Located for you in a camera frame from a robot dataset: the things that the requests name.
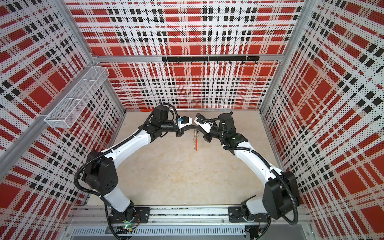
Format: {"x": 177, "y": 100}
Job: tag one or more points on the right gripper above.
{"x": 206, "y": 136}

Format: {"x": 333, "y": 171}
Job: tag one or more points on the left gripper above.
{"x": 181, "y": 132}

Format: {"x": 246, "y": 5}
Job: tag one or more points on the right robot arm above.
{"x": 281, "y": 197}

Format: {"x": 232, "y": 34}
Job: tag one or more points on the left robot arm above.
{"x": 98, "y": 175}

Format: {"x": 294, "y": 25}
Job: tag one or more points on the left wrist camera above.
{"x": 184, "y": 122}

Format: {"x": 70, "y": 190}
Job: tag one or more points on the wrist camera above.
{"x": 201, "y": 121}
{"x": 184, "y": 122}

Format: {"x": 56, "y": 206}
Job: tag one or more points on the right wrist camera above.
{"x": 201, "y": 121}

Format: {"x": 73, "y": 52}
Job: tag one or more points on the black wall hook rail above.
{"x": 212, "y": 59}

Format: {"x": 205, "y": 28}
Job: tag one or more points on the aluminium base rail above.
{"x": 210, "y": 222}

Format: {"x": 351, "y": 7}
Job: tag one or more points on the white wire mesh basket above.
{"x": 67, "y": 111}

